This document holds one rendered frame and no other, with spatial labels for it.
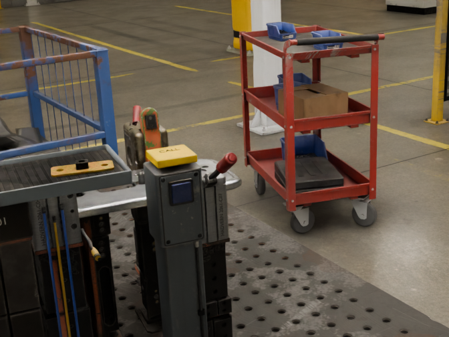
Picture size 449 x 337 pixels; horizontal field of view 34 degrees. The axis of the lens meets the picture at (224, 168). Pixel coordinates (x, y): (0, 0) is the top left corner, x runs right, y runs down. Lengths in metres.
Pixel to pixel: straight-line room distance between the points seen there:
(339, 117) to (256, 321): 2.02
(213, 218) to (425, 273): 2.08
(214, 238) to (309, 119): 2.12
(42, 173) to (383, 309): 0.82
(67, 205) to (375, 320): 0.68
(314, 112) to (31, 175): 2.49
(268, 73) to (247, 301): 3.77
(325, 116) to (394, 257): 0.71
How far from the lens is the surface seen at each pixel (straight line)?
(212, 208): 1.25
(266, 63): 5.22
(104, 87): 3.40
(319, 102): 3.40
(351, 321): 1.51
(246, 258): 1.76
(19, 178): 1.01
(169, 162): 1.02
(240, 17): 8.42
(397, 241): 3.53
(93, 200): 1.35
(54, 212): 1.17
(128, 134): 1.58
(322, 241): 3.51
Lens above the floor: 1.47
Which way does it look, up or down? 19 degrees down
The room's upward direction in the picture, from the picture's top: 3 degrees counter-clockwise
